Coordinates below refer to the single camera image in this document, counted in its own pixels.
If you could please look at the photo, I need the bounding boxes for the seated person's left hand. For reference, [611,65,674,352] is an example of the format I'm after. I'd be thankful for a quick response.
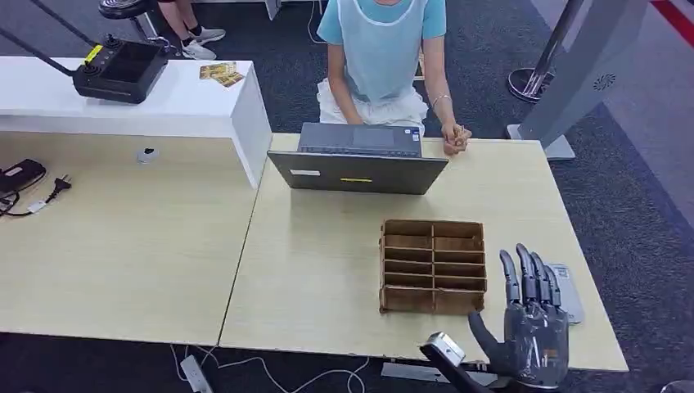
[441,122,473,156]

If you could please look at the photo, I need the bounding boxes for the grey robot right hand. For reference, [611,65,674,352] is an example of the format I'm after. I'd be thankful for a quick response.
[468,244,570,389]

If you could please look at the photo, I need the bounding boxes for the grey flat handset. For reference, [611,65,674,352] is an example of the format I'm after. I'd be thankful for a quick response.
[544,263,585,325]

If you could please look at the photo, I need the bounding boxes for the chrome pole with round base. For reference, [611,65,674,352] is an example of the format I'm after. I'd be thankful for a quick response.
[507,0,587,104]

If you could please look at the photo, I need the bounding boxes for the dark grey laptop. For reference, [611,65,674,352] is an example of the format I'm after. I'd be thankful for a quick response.
[267,122,450,197]

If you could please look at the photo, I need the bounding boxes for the seated person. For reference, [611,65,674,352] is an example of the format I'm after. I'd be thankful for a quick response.
[316,0,473,156]

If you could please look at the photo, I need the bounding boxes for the wooden divided card box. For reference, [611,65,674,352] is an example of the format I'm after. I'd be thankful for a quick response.
[378,219,488,317]

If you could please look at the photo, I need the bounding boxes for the silver bar under desk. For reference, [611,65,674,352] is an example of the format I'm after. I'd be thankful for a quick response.
[381,362,500,387]

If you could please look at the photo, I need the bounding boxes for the grey kiosk stand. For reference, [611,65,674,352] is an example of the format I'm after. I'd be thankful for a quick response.
[507,0,651,162]

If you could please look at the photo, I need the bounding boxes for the brown loose cards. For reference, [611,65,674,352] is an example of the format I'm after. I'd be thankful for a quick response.
[199,61,245,88]

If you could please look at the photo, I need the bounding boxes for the white raised shelf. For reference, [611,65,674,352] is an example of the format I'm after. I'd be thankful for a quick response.
[0,56,273,190]

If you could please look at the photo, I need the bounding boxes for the standing person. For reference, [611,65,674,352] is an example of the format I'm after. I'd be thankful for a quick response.
[157,0,228,61]

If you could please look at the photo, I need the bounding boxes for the black joystick controller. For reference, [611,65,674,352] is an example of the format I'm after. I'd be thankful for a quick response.
[72,33,169,105]

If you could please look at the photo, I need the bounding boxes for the white power strip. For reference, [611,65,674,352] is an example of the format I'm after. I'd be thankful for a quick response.
[179,355,214,393]

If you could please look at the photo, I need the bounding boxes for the black round stool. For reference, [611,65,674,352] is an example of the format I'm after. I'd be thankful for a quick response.
[98,0,164,42]

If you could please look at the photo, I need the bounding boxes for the black power adapter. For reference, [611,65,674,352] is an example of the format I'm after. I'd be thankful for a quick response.
[0,158,47,193]

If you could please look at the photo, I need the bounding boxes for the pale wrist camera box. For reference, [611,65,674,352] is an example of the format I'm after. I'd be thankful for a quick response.
[420,332,492,393]

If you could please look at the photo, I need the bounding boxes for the white floor cable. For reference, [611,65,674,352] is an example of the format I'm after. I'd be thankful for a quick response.
[170,344,370,393]

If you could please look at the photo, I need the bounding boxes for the black plug with cable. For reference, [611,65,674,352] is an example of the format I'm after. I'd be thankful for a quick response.
[0,174,73,218]

